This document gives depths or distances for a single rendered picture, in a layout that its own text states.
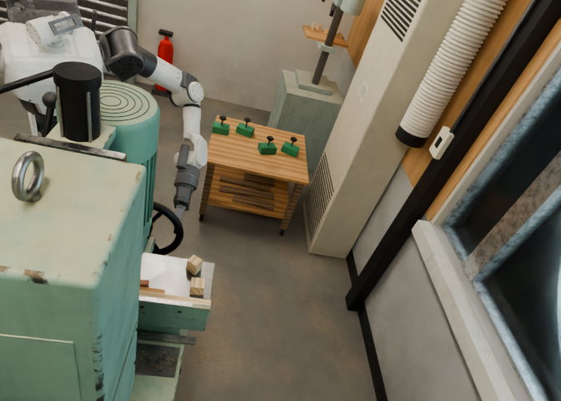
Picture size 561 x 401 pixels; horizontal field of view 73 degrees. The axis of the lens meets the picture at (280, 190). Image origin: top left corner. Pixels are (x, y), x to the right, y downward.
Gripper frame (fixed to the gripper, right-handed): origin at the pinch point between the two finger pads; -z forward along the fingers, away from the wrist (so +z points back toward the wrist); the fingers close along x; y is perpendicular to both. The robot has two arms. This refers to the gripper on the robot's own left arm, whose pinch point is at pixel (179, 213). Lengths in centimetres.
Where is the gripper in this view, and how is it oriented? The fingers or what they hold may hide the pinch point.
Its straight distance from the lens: 149.2
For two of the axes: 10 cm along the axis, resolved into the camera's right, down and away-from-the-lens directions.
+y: 9.7, 1.8, 1.5
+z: 1.1, -9.2, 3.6
